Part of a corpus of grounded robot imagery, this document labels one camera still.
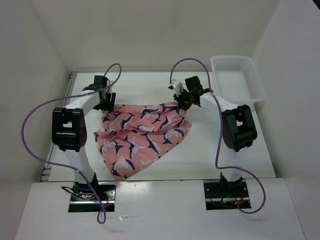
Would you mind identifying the pink shark print shorts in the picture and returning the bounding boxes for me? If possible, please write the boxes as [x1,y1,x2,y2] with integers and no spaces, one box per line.
[94,101,192,181]

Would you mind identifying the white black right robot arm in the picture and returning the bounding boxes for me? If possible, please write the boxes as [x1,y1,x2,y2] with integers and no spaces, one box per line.
[168,76,258,197]

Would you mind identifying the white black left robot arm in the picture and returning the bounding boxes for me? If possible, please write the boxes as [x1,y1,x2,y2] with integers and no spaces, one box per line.
[51,75,116,200]

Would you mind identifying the white plastic laundry basket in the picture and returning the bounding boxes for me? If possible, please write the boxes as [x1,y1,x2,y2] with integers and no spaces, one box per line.
[210,55,266,105]

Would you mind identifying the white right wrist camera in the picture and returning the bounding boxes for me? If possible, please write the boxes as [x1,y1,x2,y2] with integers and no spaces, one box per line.
[168,79,185,97]

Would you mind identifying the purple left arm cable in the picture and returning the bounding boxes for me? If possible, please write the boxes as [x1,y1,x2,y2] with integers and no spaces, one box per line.
[20,63,122,224]

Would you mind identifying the aluminium table frame rail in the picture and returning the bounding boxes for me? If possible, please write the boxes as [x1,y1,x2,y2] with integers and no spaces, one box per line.
[40,72,84,182]

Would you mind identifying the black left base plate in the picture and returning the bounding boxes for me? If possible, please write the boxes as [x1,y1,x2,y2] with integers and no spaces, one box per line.
[62,183,116,213]

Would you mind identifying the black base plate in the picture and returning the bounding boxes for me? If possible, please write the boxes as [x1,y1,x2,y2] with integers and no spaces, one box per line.
[203,180,252,211]
[62,183,116,213]

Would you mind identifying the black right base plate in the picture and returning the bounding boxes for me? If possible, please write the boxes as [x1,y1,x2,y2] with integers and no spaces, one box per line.
[203,180,252,211]

